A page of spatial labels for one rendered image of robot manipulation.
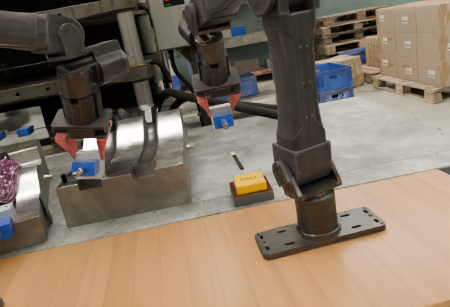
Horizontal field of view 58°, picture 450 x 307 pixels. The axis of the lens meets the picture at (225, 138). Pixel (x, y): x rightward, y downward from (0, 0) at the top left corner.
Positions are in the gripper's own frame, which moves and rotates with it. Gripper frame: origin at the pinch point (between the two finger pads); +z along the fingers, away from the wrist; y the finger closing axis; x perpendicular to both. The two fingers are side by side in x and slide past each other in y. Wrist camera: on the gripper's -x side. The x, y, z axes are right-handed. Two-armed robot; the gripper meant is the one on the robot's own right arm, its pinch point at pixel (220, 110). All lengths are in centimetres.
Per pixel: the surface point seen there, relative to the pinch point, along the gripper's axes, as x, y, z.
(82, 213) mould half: 17.9, 32.5, 4.5
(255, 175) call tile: 18.6, -3.8, 3.2
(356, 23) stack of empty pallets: -484, -268, 285
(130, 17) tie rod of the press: -66, 22, 5
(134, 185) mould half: 16.3, 20.7, 1.2
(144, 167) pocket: 11.4, 18.6, 1.8
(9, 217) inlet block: 20.4, 44.0, -1.7
